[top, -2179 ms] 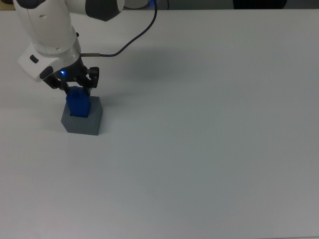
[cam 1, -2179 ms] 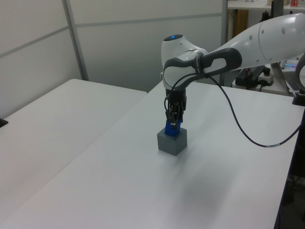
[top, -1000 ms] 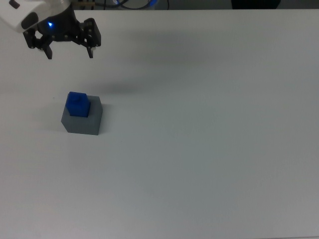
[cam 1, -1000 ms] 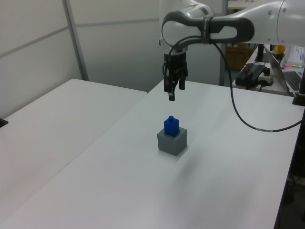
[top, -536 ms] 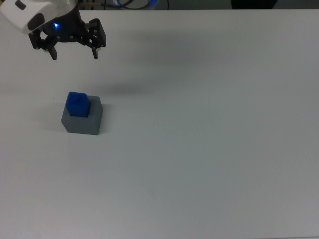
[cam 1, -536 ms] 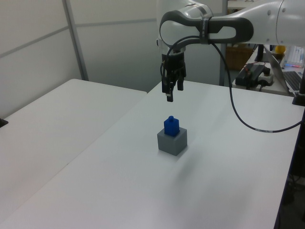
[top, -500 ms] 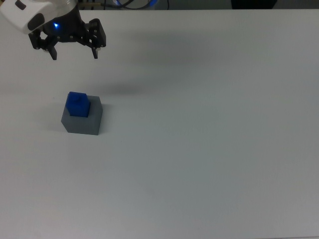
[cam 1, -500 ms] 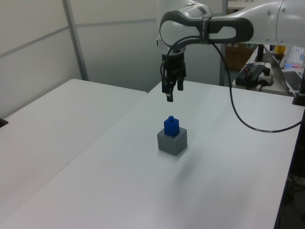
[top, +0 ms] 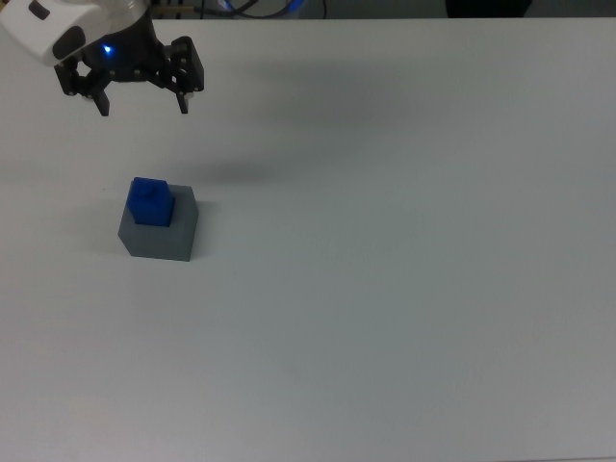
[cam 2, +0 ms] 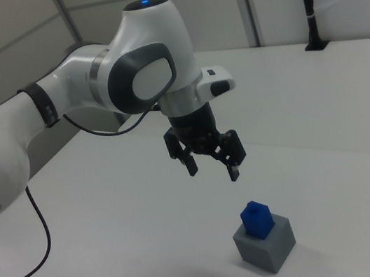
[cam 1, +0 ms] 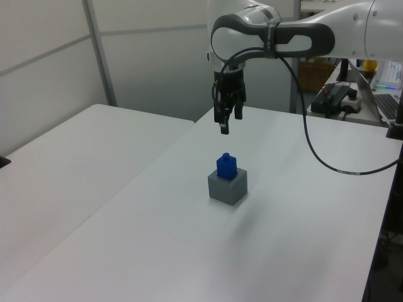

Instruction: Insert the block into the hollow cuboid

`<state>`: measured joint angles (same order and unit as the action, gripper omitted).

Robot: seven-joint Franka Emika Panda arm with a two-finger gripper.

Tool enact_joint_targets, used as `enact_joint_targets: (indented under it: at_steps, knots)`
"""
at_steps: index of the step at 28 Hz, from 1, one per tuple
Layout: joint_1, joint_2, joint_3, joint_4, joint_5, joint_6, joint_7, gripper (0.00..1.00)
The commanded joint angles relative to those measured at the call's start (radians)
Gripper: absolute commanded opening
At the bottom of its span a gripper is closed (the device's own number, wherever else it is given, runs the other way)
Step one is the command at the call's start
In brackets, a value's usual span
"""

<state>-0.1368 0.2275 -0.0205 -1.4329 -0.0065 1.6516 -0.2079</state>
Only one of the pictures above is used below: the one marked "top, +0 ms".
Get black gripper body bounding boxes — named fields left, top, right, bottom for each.
left=76, top=13, right=170, bottom=86

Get blue block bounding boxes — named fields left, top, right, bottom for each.
left=125, top=176, right=176, bottom=228

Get grey hollow cuboid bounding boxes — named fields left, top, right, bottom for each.
left=116, top=184, right=200, bottom=264

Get blue-lit cable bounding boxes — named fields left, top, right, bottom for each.
left=218, top=0, right=310, bottom=19

